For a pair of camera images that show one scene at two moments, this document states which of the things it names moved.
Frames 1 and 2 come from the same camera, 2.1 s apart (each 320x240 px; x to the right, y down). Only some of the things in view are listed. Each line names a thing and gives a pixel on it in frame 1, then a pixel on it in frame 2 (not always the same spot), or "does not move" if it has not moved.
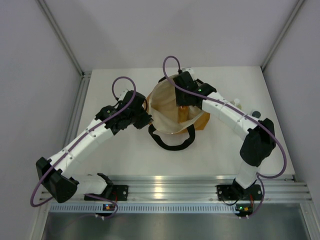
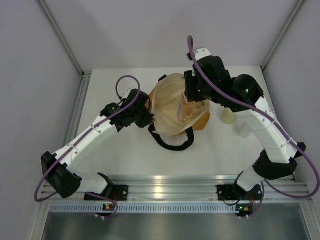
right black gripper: (180, 102) to (190, 80)
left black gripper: (146, 120) does not move
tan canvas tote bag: (167, 117) does not move
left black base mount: (114, 193) does not move
